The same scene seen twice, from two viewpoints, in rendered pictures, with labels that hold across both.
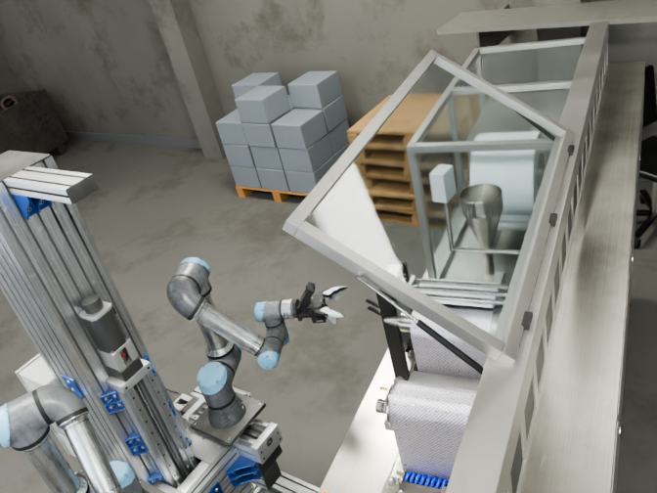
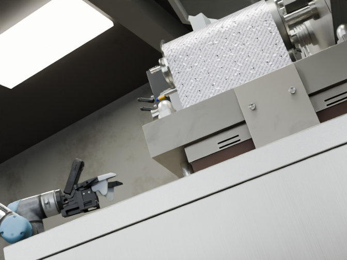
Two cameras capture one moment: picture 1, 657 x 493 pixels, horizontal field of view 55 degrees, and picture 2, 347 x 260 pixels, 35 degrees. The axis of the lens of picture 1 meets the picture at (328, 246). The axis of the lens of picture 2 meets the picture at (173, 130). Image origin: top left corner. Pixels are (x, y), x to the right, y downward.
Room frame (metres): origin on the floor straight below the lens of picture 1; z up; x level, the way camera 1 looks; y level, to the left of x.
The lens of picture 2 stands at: (0.32, 0.31, 0.65)
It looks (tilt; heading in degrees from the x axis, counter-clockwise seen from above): 23 degrees up; 341
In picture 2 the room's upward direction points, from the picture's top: 17 degrees counter-clockwise
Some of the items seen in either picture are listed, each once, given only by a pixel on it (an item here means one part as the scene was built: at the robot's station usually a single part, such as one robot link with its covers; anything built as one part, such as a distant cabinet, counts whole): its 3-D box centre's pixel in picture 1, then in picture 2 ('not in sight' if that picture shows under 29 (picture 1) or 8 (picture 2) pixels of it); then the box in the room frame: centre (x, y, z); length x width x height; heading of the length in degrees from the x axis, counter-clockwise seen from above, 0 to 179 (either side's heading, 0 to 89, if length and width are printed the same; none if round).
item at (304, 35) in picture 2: not in sight; (299, 37); (1.37, -0.46, 1.34); 0.07 x 0.07 x 0.07; 58
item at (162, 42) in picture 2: (396, 401); (174, 70); (1.31, -0.08, 1.25); 0.15 x 0.01 x 0.15; 148
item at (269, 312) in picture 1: (270, 311); (27, 211); (1.96, 0.28, 1.21); 0.11 x 0.08 x 0.09; 74
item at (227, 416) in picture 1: (224, 405); not in sight; (1.90, 0.57, 0.87); 0.15 x 0.15 x 0.10
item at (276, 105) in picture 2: not in sight; (275, 107); (0.98, -0.09, 0.97); 0.10 x 0.03 x 0.11; 58
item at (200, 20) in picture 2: not in sight; (202, 32); (1.76, -0.39, 1.66); 0.07 x 0.07 x 0.10; 46
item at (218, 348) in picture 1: (208, 321); not in sight; (2.03, 0.53, 1.19); 0.15 x 0.12 x 0.55; 164
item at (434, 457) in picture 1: (437, 458); (238, 91); (1.19, -0.15, 1.11); 0.23 x 0.01 x 0.18; 58
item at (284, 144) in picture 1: (285, 137); not in sight; (5.63, 0.13, 0.51); 1.03 x 0.68 x 1.02; 48
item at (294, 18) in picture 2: not in sight; (300, 15); (1.15, -0.33, 1.25); 0.07 x 0.04 x 0.04; 58
